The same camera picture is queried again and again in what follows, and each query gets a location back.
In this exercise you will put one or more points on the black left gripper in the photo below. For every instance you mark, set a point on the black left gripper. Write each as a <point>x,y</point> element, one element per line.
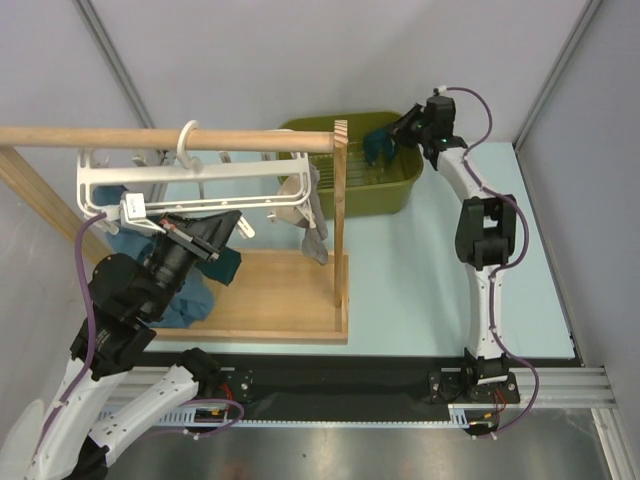
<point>206,235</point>

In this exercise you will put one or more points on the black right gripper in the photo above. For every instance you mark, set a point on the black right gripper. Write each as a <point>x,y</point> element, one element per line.
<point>415,124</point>

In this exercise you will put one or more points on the dark green socks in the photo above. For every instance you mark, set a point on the dark green socks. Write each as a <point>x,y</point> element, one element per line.
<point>379,143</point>

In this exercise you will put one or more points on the green christmas reindeer sock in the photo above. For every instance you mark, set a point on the green christmas reindeer sock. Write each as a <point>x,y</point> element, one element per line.
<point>223,269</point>

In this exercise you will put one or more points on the blue sock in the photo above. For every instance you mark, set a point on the blue sock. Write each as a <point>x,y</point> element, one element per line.
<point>193,302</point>

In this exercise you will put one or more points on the white plastic clip hanger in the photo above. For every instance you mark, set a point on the white plastic clip hanger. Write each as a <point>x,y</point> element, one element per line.
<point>90,175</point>

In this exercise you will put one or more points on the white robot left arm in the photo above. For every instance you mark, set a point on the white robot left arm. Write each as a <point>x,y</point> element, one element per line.
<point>123,297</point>

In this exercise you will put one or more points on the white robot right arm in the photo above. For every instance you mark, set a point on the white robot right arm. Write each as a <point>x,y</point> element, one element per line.
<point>484,241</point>

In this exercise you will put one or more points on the olive green plastic bin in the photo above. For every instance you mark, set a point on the olive green plastic bin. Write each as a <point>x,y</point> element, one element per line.
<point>379,189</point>

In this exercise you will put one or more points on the grey beige sock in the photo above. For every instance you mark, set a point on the grey beige sock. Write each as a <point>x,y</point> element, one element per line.
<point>309,217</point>

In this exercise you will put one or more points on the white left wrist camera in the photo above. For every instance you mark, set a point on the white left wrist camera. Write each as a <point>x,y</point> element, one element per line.
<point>133,214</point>

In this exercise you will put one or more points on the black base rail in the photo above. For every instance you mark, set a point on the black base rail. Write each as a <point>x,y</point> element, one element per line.
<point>387,391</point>

